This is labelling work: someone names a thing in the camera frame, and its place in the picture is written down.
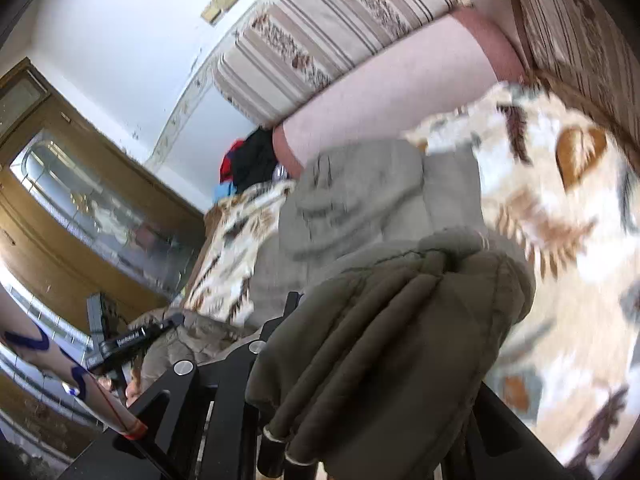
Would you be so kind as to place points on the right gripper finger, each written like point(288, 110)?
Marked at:
point(232, 427)

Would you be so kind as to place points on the olive quilted hooded jacket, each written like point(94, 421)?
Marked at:
point(375, 373)

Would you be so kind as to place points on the black and red clothes pile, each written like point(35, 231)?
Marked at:
point(249, 162)

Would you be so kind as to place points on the left hand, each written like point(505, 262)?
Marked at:
point(126, 385)

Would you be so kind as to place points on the wooden glass door cabinet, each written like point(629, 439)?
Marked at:
point(80, 218)

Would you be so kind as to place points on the striped floral back cushion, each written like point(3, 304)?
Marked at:
point(290, 50)

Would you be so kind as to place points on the leaf pattern plush blanket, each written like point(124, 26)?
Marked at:
point(527, 167)

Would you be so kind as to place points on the pink bolster pillow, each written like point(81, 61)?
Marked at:
point(437, 68)

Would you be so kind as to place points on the striped floral side cushion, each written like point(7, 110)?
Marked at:
point(577, 51)

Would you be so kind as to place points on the small beige wall plate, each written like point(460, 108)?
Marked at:
point(216, 8)

